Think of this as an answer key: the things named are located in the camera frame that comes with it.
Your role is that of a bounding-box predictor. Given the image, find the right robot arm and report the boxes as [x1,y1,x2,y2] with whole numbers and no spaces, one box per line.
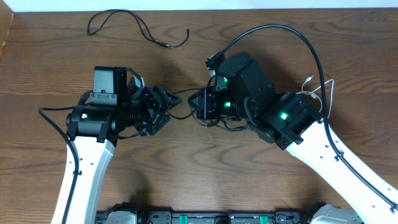
[188,53,397,223]

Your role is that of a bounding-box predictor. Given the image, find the thin black cable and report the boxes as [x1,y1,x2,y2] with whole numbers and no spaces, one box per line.
[86,9,190,49]

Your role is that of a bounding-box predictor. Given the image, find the thick black cable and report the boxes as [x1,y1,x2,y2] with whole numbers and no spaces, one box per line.
[166,88,249,132]

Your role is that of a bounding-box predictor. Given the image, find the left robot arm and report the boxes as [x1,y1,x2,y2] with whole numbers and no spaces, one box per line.
[52,66,181,223]

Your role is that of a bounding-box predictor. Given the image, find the white cable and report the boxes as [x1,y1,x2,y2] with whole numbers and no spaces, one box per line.
[295,74,335,119]

